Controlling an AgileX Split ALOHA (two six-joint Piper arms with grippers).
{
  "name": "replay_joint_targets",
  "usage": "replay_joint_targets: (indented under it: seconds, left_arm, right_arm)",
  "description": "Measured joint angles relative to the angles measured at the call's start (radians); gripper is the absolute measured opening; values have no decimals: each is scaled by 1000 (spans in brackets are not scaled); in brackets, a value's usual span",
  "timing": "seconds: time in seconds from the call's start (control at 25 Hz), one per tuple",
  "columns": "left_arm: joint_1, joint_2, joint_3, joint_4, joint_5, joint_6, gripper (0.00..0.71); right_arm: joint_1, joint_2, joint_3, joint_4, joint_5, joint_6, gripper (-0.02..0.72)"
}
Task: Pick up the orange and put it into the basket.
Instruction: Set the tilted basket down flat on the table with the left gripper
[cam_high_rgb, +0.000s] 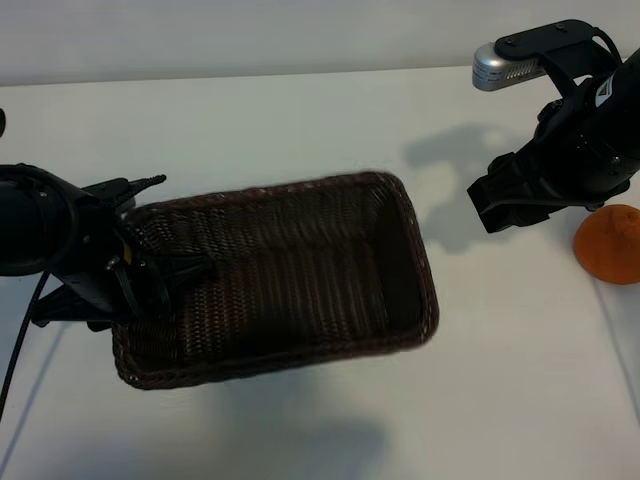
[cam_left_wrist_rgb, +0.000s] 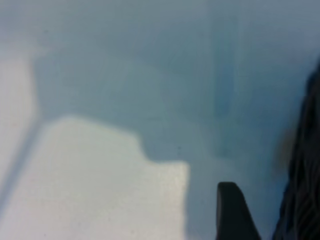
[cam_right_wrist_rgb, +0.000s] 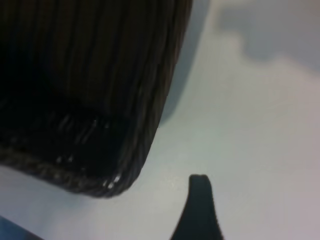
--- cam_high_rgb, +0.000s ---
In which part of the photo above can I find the black left camera mount bracket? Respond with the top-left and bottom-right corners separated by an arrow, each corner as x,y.
79,173 -> 167,214

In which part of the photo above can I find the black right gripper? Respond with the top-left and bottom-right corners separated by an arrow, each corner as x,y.
466,79 -> 632,235

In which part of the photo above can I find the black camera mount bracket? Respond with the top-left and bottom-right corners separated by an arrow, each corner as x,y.
79,173 -> 167,214
494,19 -> 625,96

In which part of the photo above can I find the smooth black camera cable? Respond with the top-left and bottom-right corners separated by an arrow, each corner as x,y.
592,24 -> 626,62

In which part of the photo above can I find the black right camera mount bracket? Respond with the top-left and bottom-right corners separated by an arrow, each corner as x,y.
494,19 -> 625,96

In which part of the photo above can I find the dark brown wicker basket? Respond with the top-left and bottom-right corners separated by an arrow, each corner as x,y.
110,170 -> 441,392

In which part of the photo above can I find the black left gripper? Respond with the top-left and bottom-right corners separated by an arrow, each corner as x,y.
32,192 -> 217,332

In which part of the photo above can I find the orange fruit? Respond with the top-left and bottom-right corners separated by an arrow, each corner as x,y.
573,203 -> 640,285

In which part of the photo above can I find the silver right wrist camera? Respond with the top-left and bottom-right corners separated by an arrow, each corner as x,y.
471,42 -> 545,93

